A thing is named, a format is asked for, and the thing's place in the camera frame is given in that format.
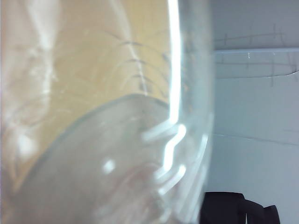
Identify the Nongfu Spring water bottle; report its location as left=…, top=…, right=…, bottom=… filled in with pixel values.
left=0, top=0, right=214, bottom=224

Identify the black mesh office chair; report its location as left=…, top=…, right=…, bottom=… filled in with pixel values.
left=200, top=191, right=281, bottom=224

